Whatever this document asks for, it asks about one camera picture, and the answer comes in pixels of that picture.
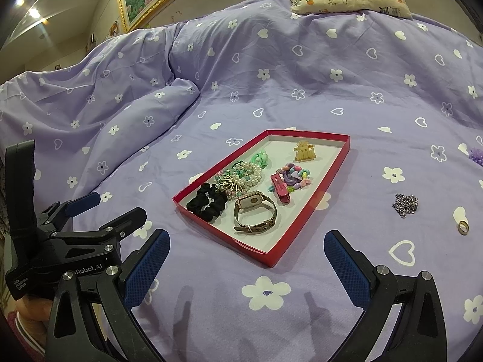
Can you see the ceiling light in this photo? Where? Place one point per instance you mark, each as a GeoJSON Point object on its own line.
{"type": "Point", "coordinates": [34, 13]}

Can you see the person's left hand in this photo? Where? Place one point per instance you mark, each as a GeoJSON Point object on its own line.
{"type": "Point", "coordinates": [34, 309]}

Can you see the yellow hair claw clip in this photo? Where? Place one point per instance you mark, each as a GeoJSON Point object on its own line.
{"type": "Point", "coordinates": [303, 152]}

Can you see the purple floral duvet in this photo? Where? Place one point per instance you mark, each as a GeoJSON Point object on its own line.
{"type": "Point", "coordinates": [302, 83]}

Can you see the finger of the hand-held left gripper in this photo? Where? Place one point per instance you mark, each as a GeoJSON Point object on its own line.
{"type": "Point", "coordinates": [88, 198]}
{"type": "Point", "coordinates": [124, 220]}

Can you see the pink hair clip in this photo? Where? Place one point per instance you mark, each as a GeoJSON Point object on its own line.
{"type": "Point", "coordinates": [281, 190]}

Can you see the gold wristwatch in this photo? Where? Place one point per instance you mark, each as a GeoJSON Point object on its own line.
{"type": "Point", "coordinates": [251, 200]}

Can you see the black scrunchie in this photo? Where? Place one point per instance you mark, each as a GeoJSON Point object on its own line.
{"type": "Point", "coordinates": [203, 203]}

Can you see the person's left forearm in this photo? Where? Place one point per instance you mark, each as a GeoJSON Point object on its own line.
{"type": "Point", "coordinates": [26, 337]}

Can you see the silver flower brooch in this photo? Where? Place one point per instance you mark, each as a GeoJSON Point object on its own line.
{"type": "Point", "coordinates": [226, 186]}

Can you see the red shallow box tray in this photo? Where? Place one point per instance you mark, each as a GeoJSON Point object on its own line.
{"type": "Point", "coordinates": [328, 149]}

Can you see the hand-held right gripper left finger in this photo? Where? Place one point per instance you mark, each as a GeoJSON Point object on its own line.
{"type": "Point", "coordinates": [147, 271]}

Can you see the purple flower hair accessory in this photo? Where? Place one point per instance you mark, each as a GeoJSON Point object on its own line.
{"type": "Point", "coordinates": [476, 155]}

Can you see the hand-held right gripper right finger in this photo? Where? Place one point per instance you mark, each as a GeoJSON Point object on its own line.
{"type": "Point", "coordinates": [347, 271]}

